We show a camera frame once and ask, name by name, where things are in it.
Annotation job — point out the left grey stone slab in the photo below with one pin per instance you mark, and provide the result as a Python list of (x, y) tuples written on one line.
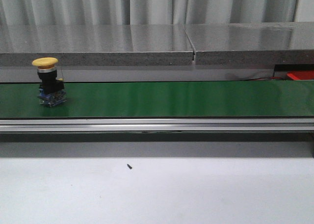
[(96, 45)]

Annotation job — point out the grey stone slab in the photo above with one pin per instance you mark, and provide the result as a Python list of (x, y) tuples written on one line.
[(264, 43), (96, 45)]

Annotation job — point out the green conveyor belt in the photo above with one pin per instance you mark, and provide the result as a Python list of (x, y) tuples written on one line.
[(280, 98)]

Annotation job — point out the right grey stone slab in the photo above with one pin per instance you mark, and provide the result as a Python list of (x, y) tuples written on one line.
[(264, 43)]

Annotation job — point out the red plastic bin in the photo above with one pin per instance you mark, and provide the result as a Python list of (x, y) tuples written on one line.
[(301, 75)]

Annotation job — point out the grey pleated curtain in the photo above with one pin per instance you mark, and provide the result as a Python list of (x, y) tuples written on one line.
[(144, 12)]

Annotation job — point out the aluminium conveyor side rail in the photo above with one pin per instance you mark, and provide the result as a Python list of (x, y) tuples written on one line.
[(159, 125)]

